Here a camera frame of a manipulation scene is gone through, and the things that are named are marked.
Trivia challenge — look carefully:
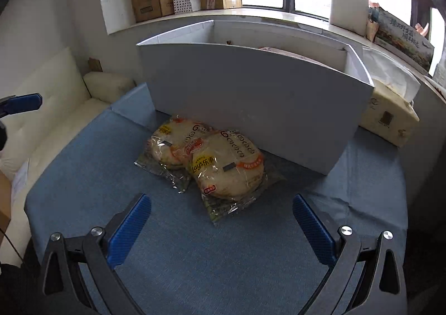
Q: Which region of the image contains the cream sofa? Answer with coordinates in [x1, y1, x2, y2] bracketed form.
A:
[1, 48, 135, 266]

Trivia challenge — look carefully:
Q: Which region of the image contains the blue table cloth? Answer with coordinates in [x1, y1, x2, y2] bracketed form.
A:
[25, 84, 408, 314]

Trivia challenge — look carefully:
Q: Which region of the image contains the lays chip bag rear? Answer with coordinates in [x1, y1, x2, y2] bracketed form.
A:
[135, 116, 214, 193]

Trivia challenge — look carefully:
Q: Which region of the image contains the lays chip bag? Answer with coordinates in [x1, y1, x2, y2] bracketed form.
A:
[185, 130, 284, 223]
[135, 116, 214, 193]

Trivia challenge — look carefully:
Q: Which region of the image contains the lays chip bag front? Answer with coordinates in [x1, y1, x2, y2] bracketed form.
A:
[185, 130, 284, 223]

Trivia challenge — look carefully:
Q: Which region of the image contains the tissue pack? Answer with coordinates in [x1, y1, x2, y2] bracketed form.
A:
[360, 47, 420, 148]

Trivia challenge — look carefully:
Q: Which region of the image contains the white storage box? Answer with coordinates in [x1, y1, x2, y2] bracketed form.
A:
[137, 20, 374, 175]

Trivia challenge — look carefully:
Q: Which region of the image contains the printed landscape box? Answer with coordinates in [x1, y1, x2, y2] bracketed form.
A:
[370, 8, 434, 74]

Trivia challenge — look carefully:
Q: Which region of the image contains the white box on sill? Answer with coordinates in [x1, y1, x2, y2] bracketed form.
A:
[329, 0, 369, 37]

